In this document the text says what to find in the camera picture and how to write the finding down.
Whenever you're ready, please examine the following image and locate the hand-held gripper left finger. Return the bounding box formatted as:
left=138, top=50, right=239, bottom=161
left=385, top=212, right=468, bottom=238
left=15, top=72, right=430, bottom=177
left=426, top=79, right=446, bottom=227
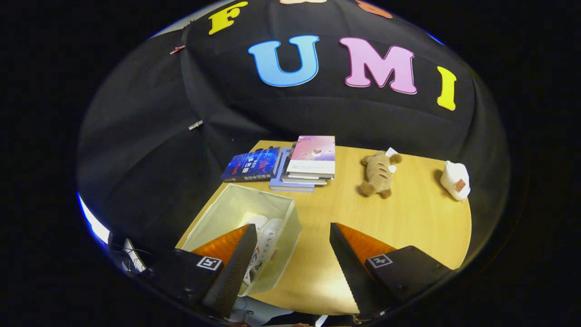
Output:
left=145, top=223, right=258, bottom=318

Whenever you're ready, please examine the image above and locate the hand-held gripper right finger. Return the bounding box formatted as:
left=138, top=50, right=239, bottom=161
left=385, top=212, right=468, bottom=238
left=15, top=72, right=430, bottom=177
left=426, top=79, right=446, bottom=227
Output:
left=329, top=222, right=453, bottom=318

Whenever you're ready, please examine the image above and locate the cream fabric storage box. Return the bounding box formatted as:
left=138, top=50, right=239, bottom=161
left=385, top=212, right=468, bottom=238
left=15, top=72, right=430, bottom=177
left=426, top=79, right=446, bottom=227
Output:
left=182, top=183, right=303, bottom=297

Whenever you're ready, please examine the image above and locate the white shoe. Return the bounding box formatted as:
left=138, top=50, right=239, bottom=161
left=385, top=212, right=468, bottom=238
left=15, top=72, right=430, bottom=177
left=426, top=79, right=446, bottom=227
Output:
left=241, top=213, right=270, bottom=237
left=244, top=218, right=286, bottom=287

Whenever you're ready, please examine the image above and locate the white desk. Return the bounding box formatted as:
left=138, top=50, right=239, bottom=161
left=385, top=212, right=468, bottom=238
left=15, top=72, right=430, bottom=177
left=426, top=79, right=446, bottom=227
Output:
left=122, top=237, right=147, bottom=273

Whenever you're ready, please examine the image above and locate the brown plush toy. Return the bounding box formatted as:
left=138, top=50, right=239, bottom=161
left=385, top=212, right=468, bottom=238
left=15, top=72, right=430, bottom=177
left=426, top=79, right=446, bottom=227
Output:
left=357, top=148, right=403, bottom=199

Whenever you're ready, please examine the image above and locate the dark blue book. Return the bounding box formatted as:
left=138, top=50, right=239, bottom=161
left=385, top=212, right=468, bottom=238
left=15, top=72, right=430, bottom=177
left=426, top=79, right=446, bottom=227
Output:
left=221, top=146, right=281, bottom=183

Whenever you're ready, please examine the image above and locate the pink cover book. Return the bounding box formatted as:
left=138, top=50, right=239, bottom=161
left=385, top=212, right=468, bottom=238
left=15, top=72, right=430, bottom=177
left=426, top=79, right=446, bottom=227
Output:
left=286, top=135, right=336, bottom=177

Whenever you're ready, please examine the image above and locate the white pouch with red label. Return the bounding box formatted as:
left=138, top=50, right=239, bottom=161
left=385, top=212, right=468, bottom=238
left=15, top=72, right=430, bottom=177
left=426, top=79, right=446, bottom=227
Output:
left=440, top=160, right=472, bottom=201

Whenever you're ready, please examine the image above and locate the black backdrop cloth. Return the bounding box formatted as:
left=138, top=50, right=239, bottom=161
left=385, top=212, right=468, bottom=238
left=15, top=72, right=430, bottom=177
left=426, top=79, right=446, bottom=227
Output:
left=77, top=0, right=511, bottom=273

